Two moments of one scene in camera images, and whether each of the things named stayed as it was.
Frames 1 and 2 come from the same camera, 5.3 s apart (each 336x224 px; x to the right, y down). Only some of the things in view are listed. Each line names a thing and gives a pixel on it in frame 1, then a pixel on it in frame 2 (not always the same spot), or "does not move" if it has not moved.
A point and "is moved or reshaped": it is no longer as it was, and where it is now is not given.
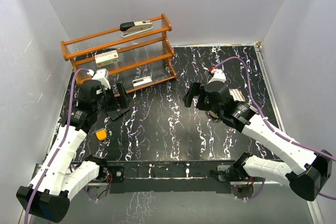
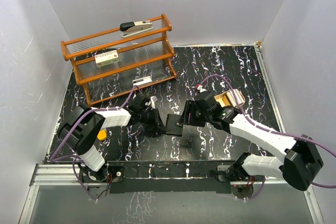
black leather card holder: [115, 113] is moved or reshaped
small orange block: [101, 134] does not move
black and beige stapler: [130, 28] does not move
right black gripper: [193, 91] → [188, 117]
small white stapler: [140, 81] does not move
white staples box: [106, 58] does not move
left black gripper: [123, 99] → [156, 125]
